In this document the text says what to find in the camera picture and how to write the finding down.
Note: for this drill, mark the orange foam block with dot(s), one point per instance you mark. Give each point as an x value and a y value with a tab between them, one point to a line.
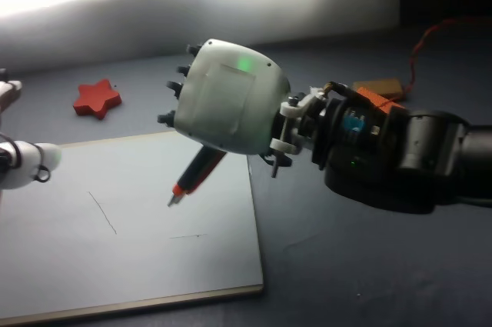
374	98

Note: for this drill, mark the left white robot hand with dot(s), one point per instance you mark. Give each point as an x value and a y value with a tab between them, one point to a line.
27	161

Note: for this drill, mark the red black marker pen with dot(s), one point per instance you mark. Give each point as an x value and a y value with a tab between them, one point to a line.
200	173

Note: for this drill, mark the white paper board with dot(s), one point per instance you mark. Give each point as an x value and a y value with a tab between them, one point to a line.
134	257

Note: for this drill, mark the white backdrop sheet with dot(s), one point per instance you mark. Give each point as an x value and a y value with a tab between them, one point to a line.
192	7

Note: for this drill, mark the red star block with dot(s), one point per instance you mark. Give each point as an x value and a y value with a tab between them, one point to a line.
96	98

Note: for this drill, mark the grey table cloth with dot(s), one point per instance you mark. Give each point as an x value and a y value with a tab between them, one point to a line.
346	265

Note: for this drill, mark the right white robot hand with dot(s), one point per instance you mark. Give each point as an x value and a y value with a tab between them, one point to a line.
230	100

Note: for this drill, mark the tan flat wooden block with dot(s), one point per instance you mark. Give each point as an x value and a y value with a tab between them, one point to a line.
384	85

